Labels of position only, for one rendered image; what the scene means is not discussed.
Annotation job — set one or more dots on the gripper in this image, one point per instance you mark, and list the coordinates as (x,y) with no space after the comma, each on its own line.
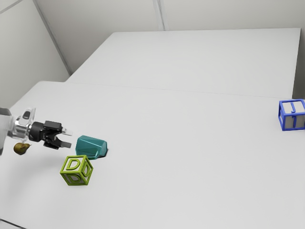
(38,133)

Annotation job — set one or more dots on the teal faceted mug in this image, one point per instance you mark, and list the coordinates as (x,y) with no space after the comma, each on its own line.
(90,146)

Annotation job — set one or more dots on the green letter block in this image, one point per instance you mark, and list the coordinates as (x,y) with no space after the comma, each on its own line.
(76,170)

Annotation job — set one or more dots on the brown-green pear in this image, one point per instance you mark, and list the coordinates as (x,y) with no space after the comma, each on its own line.
(21,148)

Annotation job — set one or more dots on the blue letter block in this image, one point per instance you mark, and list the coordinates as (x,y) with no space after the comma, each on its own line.
(292,114)

